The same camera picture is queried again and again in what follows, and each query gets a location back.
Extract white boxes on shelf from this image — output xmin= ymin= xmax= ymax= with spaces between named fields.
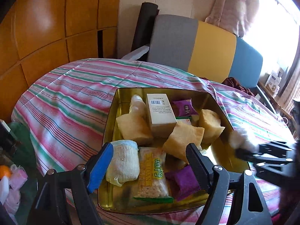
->
xmin=264 ymin=67 xmax=285 ymax=96

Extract gold tin box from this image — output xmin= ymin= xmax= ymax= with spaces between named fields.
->
xmin=97 ymin=87 xmax=250 ymax=215

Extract dark red cloth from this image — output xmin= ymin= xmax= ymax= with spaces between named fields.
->
xmin=222 ymin=77 xmax=255 ymax=97

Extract striped bed sheet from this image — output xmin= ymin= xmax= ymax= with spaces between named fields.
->
xmin=10 ymin=57 xmax=297 ymax=225

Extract Weidan cracker packet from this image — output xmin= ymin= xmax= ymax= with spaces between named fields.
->
xmin=134 ymin=147 xmax=173 ymax=204
xmin=176 ymin=115 xmax=199 ymax=127

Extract pink curtain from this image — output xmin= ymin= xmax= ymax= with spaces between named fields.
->
xmin=205 ymin=0 xmax=259 ymax=38

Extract grey yellow blue chair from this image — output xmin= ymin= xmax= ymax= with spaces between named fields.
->
xmin=120 ymin=14 xmax=277 ymax=113

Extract white wrap ball in tin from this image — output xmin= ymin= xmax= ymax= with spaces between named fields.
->
xmin=129 ymin=94 xmax=146 ymax=117

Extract white blue sock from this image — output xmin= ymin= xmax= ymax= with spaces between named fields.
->
xmin=106 ymin=140 xmax=140 ymax=187

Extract white plastic wrap ball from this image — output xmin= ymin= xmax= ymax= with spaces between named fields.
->
xmin=229 ymin=128 xmax=259 ymax=152

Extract yellow sponge block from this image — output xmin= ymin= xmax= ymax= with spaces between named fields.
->
xmin=162 ymin=121 xmax=204 ymax=164
xmin=116 ymin=113 xmax=154 ymax=146
xmin=198 ymin=109 xmax=225 ymax=148

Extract white cardboard box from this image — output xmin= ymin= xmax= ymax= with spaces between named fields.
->
xmin=146 ymin=94 xmax=177 ymax=138

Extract purple snack packet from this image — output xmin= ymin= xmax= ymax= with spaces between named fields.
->
xmin=173 ymin=99 xmax=198 ymax=117
xmin=165 ymin=165 xmax=201 ymax=201

